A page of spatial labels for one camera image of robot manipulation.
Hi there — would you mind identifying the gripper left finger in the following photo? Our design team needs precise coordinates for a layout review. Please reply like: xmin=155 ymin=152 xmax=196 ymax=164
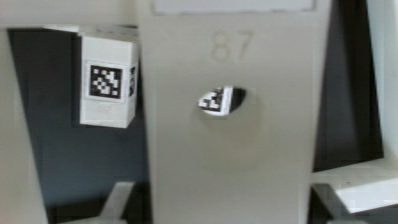
xmin=61 ymin=182 xmax=136 ymax=224

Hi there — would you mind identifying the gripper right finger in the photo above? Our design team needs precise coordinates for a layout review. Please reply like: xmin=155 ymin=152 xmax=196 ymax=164
xmin=313 ymin=183 xmax=369 ymax=224

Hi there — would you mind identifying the white chair back frame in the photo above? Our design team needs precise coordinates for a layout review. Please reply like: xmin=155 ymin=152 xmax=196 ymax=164
xmin=0 ymin=0 xmax=398 ymax=224

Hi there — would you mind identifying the white chair leg block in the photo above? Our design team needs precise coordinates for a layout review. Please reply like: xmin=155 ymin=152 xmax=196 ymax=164
xmin=198 ymin=86 xmax=248 ymax=116

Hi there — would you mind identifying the white leg block short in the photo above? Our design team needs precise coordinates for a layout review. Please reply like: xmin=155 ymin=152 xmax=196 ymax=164
xmin=45 ymin=24 xmax=139 ymax=128

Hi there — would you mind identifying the white U-shaped fence frame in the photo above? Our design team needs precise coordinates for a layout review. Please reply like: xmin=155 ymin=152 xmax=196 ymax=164
xmin=313 ymin=159 xmax=398 ymax=213

